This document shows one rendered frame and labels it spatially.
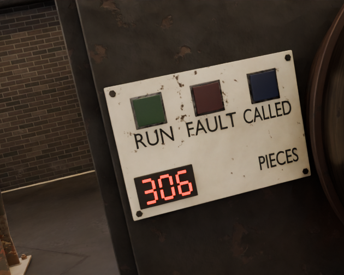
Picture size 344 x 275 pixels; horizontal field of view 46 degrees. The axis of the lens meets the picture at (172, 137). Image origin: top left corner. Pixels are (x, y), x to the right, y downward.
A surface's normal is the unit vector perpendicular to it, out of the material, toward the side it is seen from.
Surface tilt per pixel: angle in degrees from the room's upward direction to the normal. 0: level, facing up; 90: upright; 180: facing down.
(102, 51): 90
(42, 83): 90
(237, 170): 90
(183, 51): 90
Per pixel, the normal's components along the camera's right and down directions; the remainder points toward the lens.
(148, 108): 0.18, 0.11
